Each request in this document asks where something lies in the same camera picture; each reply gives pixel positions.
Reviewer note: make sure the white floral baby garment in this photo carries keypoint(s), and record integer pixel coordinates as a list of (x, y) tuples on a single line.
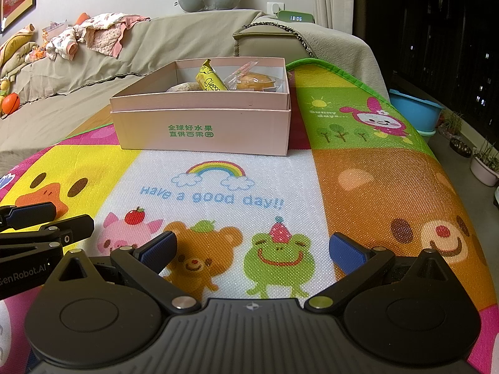
[(62, 43)]

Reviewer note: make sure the dark glass door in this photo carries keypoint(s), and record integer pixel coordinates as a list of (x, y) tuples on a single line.
[(421, 27)]

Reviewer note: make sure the pale grain bar packet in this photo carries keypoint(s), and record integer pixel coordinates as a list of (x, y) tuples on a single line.
[(183, 87)]

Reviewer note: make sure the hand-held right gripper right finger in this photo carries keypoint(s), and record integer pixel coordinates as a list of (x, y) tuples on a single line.
[(346, 254)]

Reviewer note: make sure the white wall socket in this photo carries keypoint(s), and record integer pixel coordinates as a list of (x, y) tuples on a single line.
[(275, 7)]

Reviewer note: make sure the yellow cloth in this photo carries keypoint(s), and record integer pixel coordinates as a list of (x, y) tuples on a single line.
[(15, 48)]

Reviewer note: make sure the orange ball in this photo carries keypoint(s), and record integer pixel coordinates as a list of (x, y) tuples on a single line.
[(9, 102)]

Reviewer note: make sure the colourful cartoon play mat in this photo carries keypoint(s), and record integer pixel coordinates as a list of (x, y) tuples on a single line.
[(234, 179)]

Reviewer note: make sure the grass plant pot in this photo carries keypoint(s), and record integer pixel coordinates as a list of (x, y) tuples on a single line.
[(451, 124)]

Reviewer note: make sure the pink quilted baby garment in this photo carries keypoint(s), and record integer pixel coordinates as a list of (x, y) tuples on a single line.
[(109, 35)]

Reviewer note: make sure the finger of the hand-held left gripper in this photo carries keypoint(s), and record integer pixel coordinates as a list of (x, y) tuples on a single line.
[(33, 210), (80, 224)]

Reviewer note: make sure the white plant pot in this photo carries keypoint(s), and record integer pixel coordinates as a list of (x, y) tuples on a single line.
[(483, 169)]

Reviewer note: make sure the green digital clock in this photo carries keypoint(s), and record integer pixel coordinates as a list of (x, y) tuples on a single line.
[(294, 17)]

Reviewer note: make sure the blue plastic basin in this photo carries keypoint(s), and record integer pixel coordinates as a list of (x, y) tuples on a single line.
[(413, 111)]

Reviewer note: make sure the pale green basin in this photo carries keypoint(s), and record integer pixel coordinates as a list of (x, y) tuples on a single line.
[(427, 136)]

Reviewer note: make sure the dark plant pot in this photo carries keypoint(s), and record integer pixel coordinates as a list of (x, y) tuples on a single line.
[(460, 147)]

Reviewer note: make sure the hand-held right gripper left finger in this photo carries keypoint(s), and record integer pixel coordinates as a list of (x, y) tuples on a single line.
[(159, 252)]

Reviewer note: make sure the clear bun packet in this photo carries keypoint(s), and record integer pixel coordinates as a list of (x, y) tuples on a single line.
[(249, 81)]

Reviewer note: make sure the pink cardboard box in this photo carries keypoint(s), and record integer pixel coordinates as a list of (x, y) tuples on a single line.
[(253, 132)]

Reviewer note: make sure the yellow cheese stick packet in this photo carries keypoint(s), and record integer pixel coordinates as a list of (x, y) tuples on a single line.
[(208, 78)]

